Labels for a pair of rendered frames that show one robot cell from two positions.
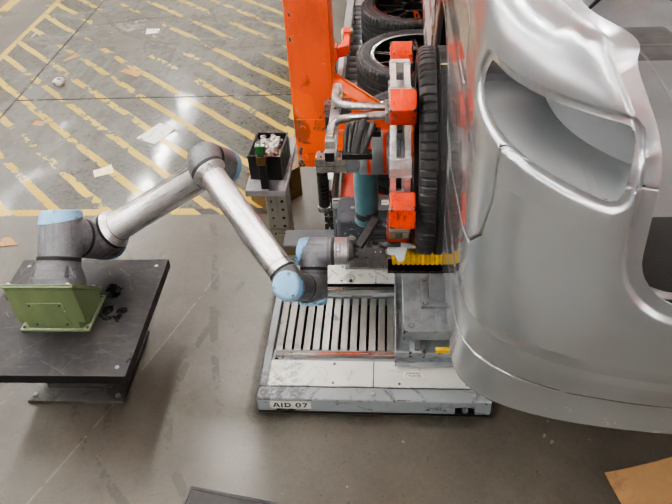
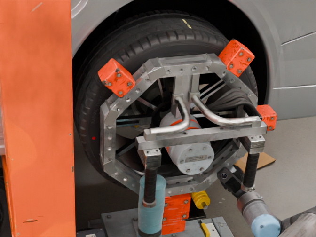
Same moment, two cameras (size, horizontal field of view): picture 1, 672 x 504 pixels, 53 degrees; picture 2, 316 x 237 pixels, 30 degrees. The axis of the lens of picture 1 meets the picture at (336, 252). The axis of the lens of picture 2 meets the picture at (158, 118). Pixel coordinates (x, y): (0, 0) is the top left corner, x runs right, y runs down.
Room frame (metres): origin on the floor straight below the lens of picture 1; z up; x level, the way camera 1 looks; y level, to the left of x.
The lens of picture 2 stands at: (2.67, 1.28, 1.98)
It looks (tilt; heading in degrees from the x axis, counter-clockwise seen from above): 33 degrees down; 245
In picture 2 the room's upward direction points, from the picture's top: 4 degrees clockwise
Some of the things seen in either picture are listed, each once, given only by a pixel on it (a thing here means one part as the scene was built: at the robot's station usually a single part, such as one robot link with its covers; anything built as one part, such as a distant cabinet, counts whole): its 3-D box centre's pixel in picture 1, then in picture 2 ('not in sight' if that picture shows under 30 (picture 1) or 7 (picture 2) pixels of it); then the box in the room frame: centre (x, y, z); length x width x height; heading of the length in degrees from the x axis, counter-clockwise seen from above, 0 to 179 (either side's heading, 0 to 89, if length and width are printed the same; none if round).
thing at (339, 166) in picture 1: (331, 161); (251, 138); (1.73, 0.00, 0.93); 0.09 x 0.05 x 0.05; 84
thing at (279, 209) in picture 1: (278, 203); not in sight; (2.54, 0.25, 0.21); 0.10 x 0.10 x 0.42; 84
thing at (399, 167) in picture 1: (399, 152); (178, 130); (1.88, -0.22, 0.85); 0.54 x 0.07 x 0.54; 174
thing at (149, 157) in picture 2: (338, 107); (149, 152); (2.07, -0.04, 0.93); 0.09 x 0.05 x 0.05; 84
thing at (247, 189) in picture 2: (323, 188); (250, 169); (1.74, 0.03, 0.83); 0.04 x 0.04 x 0.16
